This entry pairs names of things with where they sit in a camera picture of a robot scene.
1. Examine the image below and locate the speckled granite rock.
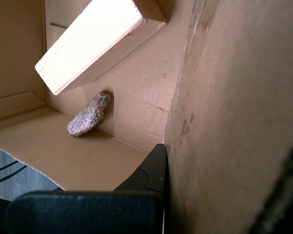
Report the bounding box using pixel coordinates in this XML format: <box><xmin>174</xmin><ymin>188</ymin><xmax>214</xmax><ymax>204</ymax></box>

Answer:
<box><xmin>67</xmin><ymin>91</ymin><xmax>112</xmax><ymax>137</ymax></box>

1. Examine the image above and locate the brown cardboard box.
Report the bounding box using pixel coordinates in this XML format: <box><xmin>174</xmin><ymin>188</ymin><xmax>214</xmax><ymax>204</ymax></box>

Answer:
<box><xmin>0</xmin><ymin>0</ymin><xmax>293</xmax><ymax>234</ymax></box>

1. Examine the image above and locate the light wooden block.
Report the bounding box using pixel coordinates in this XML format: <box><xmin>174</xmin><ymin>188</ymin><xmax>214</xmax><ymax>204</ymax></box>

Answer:
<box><xmin>35</xmin><ymin>0</ymin><xmax>167</xmax><ymax>96</ymax></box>

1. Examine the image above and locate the black floor cable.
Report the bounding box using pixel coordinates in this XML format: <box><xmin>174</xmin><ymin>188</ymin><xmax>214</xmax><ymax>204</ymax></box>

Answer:
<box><xmin>0</xmin><ymin>159</ymin><xmax>18</xmax><ymax>176</ymax></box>
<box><xmin>0</xmin><ymin>167</ymin><xmax>24</xmax><ymax>187</ymax></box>

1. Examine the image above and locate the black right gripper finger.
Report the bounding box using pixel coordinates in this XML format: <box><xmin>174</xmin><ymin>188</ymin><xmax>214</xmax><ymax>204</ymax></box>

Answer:
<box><xmin>5</xmin><ymin>143</ymin><xmax>167</xmax><ymax>234</ymax></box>

